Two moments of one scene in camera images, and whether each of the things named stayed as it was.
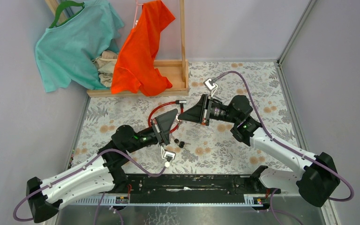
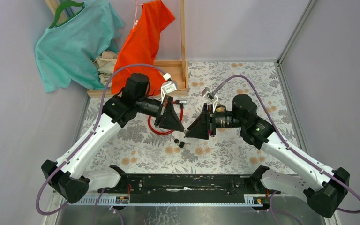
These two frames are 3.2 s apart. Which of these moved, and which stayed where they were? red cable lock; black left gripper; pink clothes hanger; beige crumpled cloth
Moved: black left gripper
Stayed: red cable lock; pink clothes hanger; beige crumpled cloth
